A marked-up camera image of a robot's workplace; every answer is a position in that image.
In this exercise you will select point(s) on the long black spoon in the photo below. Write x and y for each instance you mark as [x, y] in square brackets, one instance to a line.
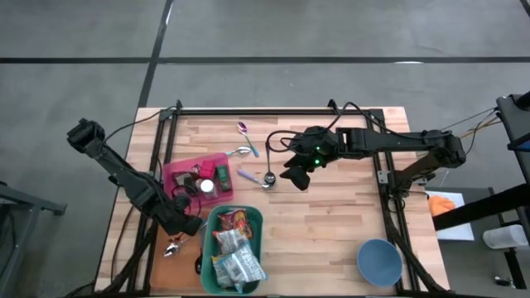
[270, 178]

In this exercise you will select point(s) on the white yellow snack packet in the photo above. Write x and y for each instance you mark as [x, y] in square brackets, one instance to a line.
[229, 241]

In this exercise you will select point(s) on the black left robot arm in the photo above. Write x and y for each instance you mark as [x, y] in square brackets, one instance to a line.
[124, 178]

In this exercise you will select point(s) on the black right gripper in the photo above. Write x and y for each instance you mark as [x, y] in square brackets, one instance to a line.
[316, 147]

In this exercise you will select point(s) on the black equipment cart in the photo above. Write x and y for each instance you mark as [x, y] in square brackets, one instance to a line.
[513, 120]

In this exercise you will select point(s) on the yellow creamy chicken noodle packet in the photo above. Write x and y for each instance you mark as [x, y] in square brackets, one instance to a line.
[219, 273]

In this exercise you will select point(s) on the grey metal bracket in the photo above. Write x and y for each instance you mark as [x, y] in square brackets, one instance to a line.
[383, 177]

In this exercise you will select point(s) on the white translucent container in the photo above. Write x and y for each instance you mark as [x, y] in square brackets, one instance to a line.
[505, 236]

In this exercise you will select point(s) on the white paper sheet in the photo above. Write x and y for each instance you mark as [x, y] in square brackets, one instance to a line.
[459, 232]

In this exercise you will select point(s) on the grey metal stand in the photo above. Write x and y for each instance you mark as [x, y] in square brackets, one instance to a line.
[25, 203]

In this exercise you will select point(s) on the black frame clamp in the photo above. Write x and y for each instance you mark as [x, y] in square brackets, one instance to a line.
[178, 104]
[332, 105]

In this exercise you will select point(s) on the white pill bottle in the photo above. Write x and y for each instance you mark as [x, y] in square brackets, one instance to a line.
[207, 187]

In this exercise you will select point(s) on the pink plastic tray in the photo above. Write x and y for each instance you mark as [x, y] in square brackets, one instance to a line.
[174, 198]

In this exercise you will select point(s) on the red paprika tin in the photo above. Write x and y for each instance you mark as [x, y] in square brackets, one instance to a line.
[207, 169]

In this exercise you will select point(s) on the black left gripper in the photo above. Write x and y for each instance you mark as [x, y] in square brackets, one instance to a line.
[184, 219]

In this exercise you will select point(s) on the blue bowl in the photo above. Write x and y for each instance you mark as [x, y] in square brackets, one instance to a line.
[379, 261]

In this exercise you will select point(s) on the brown snack packet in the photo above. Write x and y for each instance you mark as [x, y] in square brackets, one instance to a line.
[181, 179]

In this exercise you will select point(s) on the orange object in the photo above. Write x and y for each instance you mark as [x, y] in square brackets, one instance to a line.
[441, 205]

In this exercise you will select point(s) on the orange plastic tray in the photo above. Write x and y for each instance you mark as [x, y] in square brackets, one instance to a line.
[174, 273]

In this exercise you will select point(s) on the small black wheel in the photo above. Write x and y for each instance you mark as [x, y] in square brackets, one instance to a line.
[503, 281]

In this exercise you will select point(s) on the black diagonal beam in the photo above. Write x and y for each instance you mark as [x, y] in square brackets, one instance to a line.
[476, 211]

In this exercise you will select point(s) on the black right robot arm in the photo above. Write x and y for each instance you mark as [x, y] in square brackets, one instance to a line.
[393, 142]

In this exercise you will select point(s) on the silver clear snack packet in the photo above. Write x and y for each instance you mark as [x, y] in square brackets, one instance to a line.
[246, 267]

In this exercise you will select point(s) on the black aluminium table frame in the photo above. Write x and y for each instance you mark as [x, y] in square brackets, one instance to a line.
[269, 111]

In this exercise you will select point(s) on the red orange noodle packet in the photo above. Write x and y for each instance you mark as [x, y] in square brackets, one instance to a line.
[236, 221]

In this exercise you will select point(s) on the teal plastic bin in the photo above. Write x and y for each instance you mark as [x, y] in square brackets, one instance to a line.
[207, 232]

